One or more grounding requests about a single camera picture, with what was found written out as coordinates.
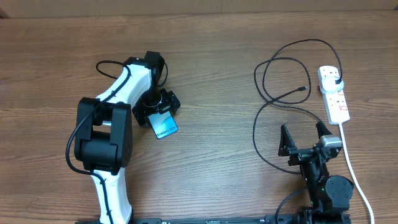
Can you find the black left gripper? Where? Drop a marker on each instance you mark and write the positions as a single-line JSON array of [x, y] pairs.
[[170, 100]]

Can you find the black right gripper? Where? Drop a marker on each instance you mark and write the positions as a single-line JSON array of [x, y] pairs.
[[286, 148]]

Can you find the blue Galaxy smartphone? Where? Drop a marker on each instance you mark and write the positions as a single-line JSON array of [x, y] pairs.
[[163, 124]]

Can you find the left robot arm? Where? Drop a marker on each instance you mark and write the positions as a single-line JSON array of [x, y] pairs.
[[101, 144]]

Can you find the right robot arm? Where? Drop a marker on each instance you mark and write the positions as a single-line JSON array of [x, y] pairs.
[[329, 194]]

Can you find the white charger plug adapter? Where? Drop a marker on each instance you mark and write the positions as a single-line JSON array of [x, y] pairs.
[[331, 85]]

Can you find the white power strip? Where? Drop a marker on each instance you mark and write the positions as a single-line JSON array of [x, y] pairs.
[[335, 103]]

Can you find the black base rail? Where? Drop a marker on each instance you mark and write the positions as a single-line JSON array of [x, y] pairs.
[[268, 219]]

